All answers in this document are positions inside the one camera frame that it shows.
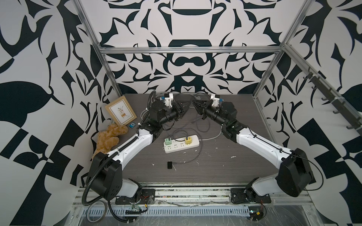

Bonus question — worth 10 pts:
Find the grey USB cable yellow charger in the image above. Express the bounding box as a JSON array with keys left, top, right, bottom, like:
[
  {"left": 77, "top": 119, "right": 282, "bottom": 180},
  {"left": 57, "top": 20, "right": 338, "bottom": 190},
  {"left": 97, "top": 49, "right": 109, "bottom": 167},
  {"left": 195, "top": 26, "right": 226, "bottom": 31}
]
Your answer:
[{"left": 170, "top": 128, "right": 203, "bottom": 165}]

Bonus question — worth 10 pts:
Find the yellow USB wall charger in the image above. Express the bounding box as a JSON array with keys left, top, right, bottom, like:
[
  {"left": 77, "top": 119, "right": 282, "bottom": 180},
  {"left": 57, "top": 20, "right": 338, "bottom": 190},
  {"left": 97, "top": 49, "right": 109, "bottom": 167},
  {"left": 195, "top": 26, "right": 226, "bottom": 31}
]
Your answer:
[{"left": 185, "top": 137, "right": 192, "bottom": 145}]

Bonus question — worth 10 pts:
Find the white power strip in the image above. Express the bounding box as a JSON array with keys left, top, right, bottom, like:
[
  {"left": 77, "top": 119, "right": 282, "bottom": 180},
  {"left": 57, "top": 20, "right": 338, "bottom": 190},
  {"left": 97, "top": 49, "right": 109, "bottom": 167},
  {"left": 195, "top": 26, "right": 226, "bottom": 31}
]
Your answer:
[{"left": 163, "top": 135, "right": 200, "bottom": 153}]

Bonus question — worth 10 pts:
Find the green USB wall charger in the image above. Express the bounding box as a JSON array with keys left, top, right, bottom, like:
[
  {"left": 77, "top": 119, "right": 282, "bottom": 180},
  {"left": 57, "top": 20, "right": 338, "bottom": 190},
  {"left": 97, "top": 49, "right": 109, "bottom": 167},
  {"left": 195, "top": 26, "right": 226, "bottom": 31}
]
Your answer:
[{"left": 164, "top": 138, "right": 172, "bottom": 146}]

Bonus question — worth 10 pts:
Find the black mp3 player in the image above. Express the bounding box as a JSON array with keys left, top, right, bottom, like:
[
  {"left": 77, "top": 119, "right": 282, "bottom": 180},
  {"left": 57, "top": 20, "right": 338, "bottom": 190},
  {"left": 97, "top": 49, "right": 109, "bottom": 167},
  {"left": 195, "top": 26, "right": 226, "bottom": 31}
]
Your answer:
[{"left": 167, "top": 161, "right": 173, "bottom": 169}]

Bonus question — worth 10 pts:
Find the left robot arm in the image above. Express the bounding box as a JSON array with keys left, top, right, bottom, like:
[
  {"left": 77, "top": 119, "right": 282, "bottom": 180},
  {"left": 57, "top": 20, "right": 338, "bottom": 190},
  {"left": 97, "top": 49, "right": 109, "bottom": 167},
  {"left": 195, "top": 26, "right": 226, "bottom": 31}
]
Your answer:
[{"left": 82, "top": 91, "right": 191, "bottom": 208}]

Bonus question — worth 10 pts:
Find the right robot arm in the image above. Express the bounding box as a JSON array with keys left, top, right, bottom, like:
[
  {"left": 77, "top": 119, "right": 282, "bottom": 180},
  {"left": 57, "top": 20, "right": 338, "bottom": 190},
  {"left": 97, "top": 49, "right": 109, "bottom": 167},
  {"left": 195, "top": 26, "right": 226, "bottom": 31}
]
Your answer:
[{"left": 193, "top": 100, "right": 314, "bottom": 197}]

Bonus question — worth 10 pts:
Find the brown teddy bear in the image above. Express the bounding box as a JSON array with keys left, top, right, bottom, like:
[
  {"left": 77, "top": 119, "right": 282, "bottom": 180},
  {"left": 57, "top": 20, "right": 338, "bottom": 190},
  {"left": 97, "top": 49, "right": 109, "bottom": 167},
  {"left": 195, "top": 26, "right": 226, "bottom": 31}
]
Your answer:
[{"left": 92, "top": 123, "right": 129, "bottom": 159}]

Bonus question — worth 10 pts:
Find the small circuit board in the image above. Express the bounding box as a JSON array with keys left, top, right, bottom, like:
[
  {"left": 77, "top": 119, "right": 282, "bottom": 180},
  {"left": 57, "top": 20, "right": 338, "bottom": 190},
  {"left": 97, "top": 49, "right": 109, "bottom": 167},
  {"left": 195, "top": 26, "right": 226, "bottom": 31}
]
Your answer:
[{"left": 248, "top": 206, "right": 265, "bottom": 222}]

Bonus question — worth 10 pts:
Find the tape roll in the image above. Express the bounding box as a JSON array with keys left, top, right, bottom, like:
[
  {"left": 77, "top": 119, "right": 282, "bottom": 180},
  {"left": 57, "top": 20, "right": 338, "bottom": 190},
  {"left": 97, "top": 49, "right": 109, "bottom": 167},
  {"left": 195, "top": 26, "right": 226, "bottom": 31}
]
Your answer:
[{"left": 86, "top": 201, "right": 108, "bottom": 223}]

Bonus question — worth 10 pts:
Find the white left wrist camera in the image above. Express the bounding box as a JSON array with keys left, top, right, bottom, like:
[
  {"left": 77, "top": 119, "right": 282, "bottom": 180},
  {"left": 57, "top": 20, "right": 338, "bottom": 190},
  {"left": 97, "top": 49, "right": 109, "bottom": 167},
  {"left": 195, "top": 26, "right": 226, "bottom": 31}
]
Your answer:
[{"left": 161, "top": 93, "right": 174, "bottom": 108}]

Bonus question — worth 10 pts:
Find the wooden picture frame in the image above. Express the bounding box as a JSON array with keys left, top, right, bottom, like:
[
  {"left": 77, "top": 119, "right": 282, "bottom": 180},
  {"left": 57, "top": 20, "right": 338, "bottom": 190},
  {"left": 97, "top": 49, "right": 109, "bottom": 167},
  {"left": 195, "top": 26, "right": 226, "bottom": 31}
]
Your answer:
[{"left": 105, "top": 96, "right": 137, "bottom": 126}]

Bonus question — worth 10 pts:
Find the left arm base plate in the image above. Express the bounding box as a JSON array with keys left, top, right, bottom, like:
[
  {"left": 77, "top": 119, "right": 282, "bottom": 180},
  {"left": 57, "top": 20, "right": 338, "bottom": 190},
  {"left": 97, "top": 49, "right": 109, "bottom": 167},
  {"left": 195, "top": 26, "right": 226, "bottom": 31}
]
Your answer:
[{"left": 115, "top": 188, "right": 156, "bottom": 205}]

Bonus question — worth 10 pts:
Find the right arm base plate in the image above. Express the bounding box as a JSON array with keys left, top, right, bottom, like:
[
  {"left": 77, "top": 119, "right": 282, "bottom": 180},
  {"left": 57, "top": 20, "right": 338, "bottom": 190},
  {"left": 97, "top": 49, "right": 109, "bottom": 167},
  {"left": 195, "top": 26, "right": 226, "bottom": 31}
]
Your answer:
[{"left": 231, "top": 188, "right": 272, "bottom": 204}]

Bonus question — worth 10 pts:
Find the black wall hook rack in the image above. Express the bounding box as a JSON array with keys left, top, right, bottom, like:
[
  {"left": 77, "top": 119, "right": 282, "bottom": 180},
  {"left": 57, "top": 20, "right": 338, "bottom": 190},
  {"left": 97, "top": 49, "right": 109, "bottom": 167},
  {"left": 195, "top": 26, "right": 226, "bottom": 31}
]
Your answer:
[{"left": 304, "top": 66, "right": 362, "bottom": 136}]

